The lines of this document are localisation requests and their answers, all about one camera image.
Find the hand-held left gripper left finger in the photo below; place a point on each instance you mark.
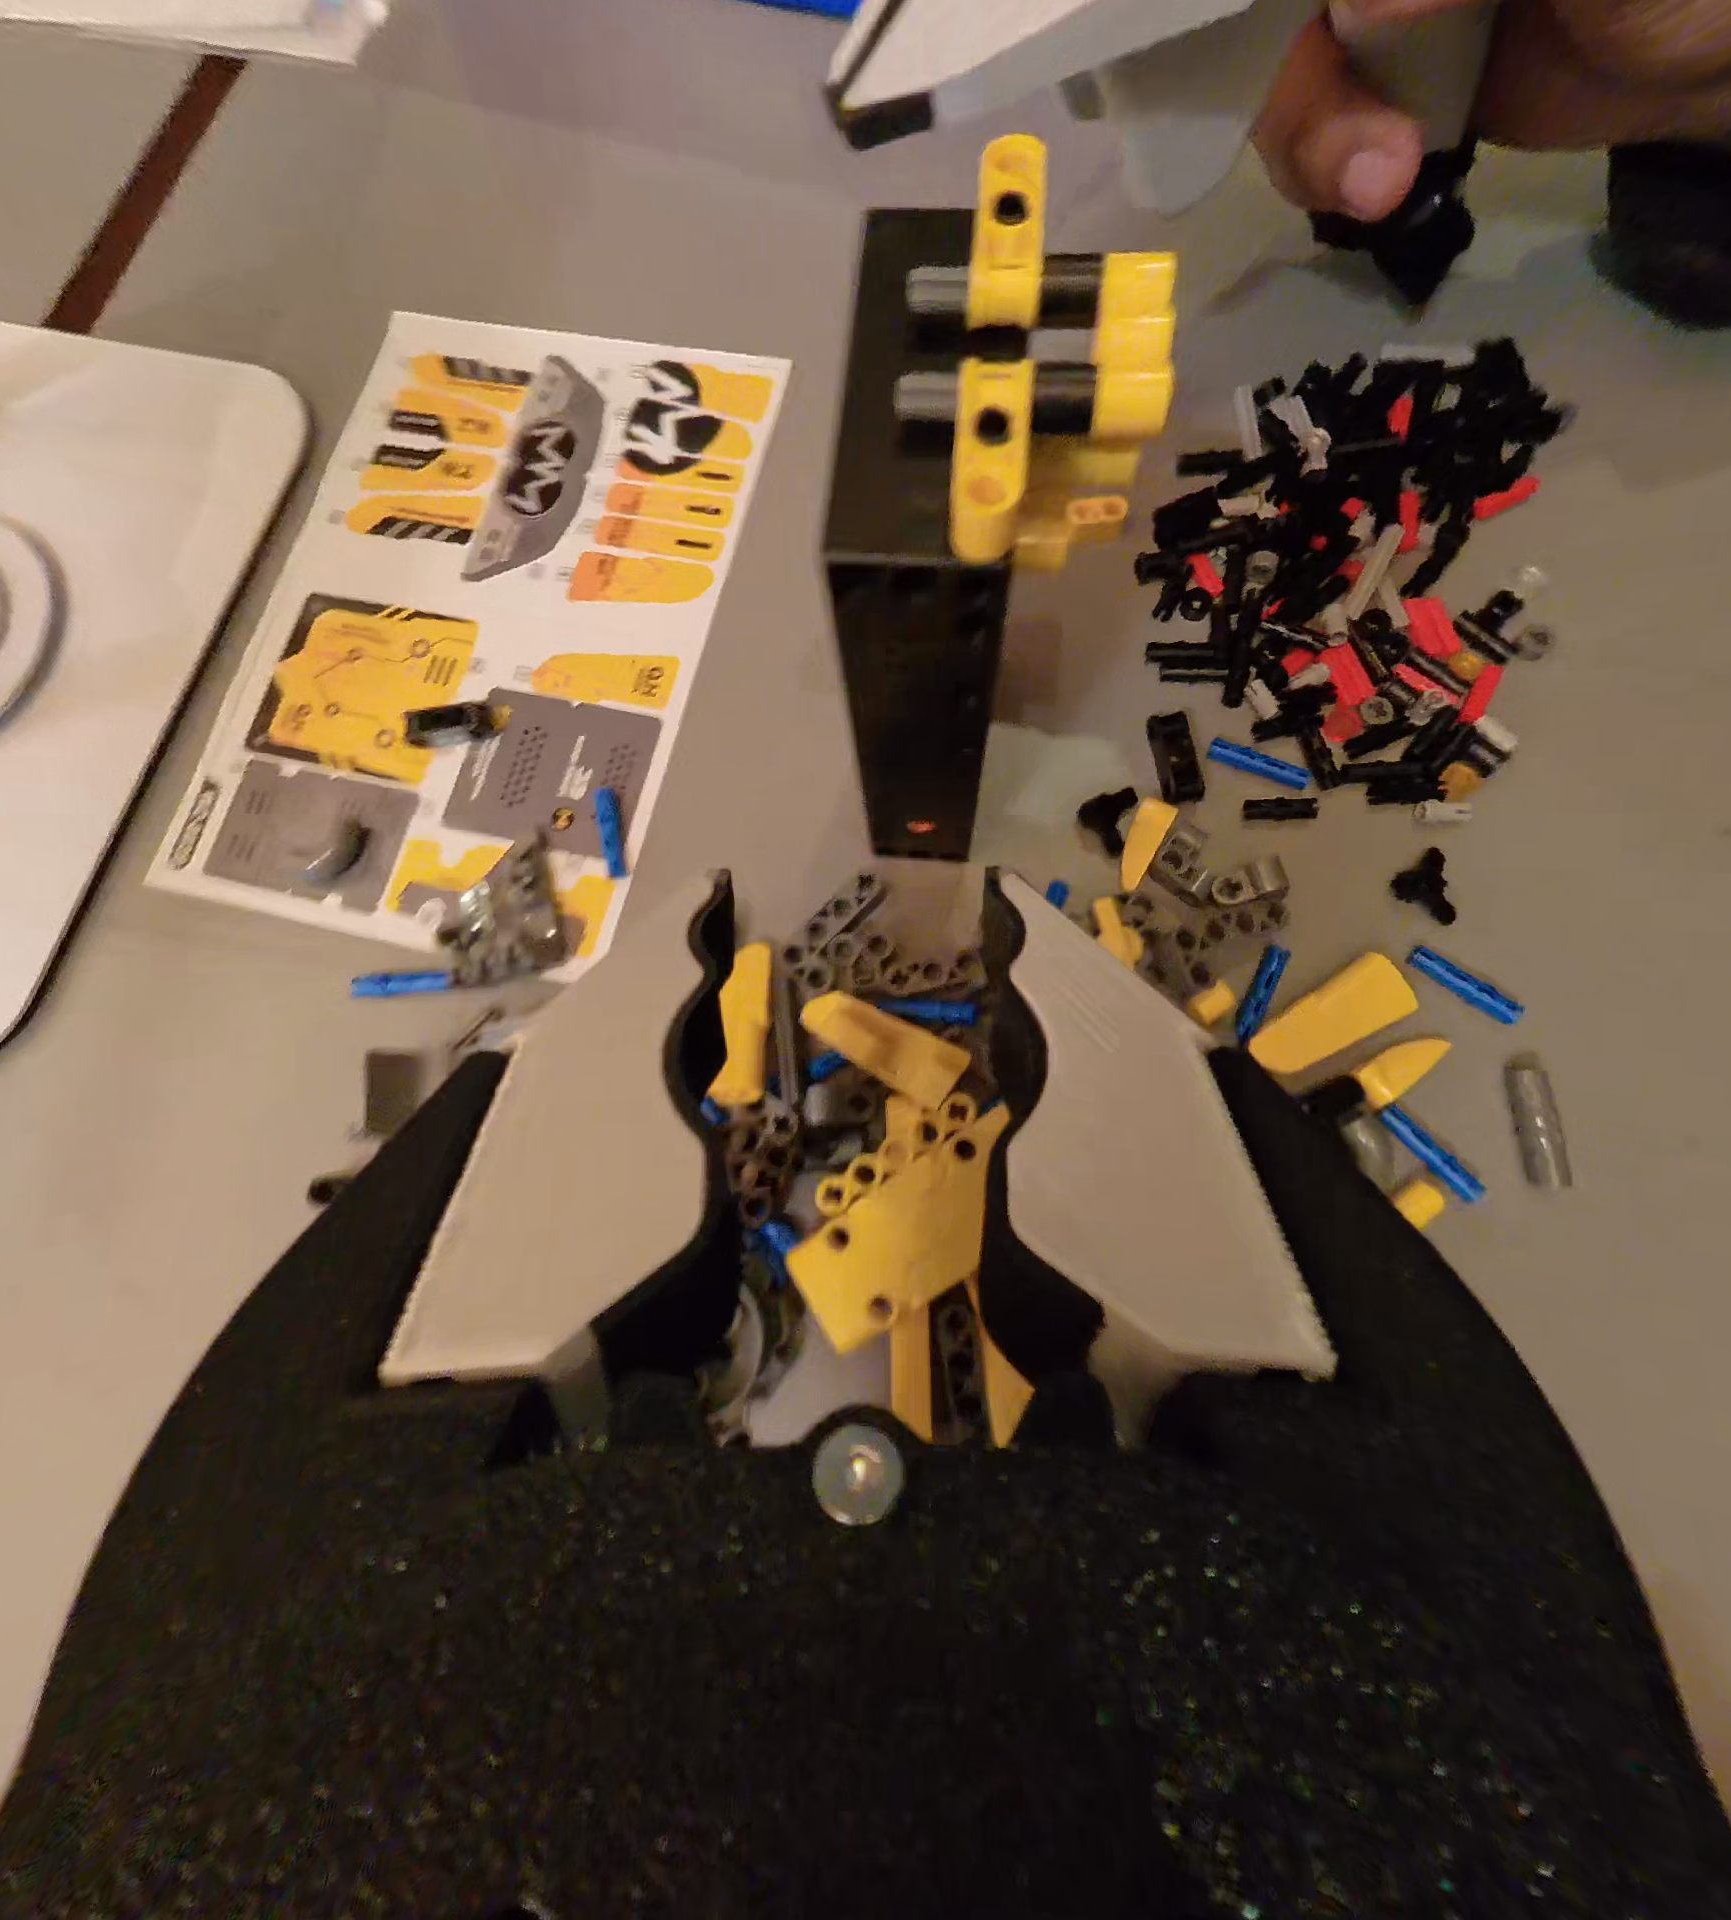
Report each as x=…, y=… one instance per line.
x=549, y=1184

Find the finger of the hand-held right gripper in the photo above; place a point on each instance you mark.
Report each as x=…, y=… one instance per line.
x=1016, y=45
x=1189, y=135

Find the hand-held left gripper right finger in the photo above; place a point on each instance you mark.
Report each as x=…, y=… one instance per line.
x=1156, y=1184

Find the pile of yellow grey pieces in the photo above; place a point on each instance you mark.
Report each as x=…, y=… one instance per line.
x=888, y=1036

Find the yellow toy brick assembly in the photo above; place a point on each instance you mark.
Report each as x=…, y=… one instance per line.
x=1007, y=451

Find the person's right hand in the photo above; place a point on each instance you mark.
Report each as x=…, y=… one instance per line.
x=1329, y=143

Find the dark grey toy panel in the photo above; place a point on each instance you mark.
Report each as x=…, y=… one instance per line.
x=393, y=1092

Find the blue pin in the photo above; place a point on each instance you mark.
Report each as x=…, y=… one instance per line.
x=611, y=832
x=400, y=983

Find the large yellow toy panel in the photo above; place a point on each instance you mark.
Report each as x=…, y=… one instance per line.
x=894, y=1216

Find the dark grey gear cluster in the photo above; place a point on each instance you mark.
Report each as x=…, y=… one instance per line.
x=512, y=925

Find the grey tube connector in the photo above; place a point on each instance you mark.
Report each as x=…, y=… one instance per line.
x=1536, y=1123

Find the grey curved toy piece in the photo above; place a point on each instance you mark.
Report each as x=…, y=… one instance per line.
x=332, y=861

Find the black three-way connector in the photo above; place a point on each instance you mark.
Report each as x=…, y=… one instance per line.
x=1425, y=888

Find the small black toy piece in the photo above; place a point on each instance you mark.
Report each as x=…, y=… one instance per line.
x=443, y=723

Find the pile of black red pins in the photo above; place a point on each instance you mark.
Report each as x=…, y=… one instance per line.
x=1345, y=598

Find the toy sticker sheet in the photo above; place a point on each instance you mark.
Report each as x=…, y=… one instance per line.
x=503, y=646

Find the tall black toy block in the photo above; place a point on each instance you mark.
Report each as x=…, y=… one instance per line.
x=909, y=673

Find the white rounded tray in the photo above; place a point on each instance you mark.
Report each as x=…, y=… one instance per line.
x=128, y=598

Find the white paper sheet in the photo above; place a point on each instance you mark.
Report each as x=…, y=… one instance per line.
x=234, y=23

